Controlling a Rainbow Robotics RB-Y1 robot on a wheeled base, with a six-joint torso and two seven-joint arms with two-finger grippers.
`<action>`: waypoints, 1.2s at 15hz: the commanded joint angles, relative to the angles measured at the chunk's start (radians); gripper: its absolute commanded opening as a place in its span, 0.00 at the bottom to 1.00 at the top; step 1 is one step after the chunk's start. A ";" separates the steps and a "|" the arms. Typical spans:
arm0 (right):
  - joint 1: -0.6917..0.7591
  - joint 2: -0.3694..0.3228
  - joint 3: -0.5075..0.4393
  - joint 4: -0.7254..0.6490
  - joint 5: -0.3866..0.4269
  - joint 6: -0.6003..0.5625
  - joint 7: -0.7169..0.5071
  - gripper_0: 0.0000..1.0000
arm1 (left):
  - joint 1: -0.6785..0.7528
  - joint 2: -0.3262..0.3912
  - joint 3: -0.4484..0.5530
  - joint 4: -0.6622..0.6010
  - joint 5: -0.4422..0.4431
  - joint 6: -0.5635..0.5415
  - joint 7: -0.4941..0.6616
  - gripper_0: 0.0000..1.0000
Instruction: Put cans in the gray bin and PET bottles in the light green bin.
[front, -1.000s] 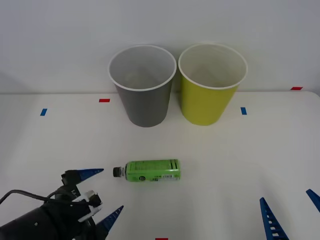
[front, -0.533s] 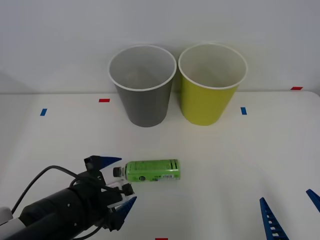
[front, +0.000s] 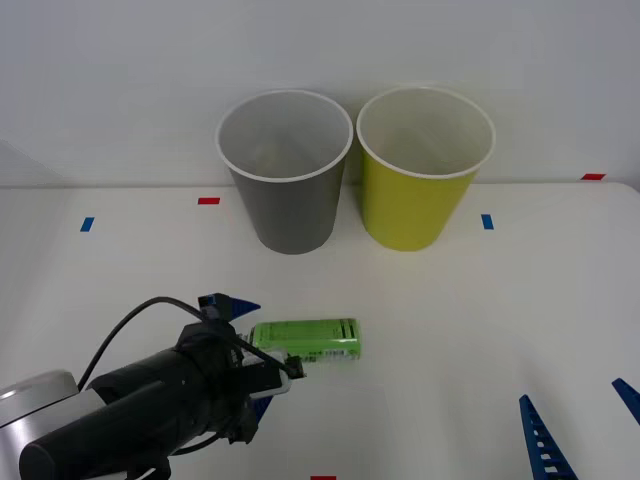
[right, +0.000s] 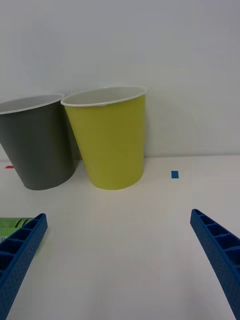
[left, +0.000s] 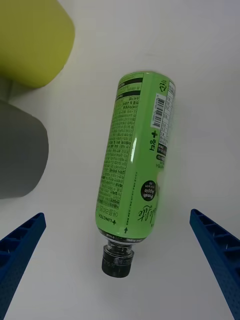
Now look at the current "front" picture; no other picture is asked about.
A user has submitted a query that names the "yellow-green plastic bin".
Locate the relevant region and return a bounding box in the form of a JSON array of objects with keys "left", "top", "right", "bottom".
[{"left": 355, "top": 85, "right": 497, "bottom": 253}]

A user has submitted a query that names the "green plastic bottle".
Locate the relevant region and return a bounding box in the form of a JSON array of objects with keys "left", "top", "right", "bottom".
[{"left": 248, "top": 317, "right": 363, "bottom": 364}]

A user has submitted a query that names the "grey plastic bin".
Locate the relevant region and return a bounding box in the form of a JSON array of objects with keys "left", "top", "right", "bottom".
[{"left": 214, "top": 88, "right": 354, "bottom": 256}]

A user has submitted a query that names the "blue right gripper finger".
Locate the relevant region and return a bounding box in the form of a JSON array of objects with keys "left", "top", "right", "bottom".
[
  {"left": 611, "top": 377, "right": 640, "bottom": 427},
  {"left": 518, "top": 394, "right": 579, "bottom": 480}
]

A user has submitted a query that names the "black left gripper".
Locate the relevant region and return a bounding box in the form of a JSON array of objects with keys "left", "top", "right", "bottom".
[{"left": 176, "top": 292, "right": 282, "bottom": 446}]

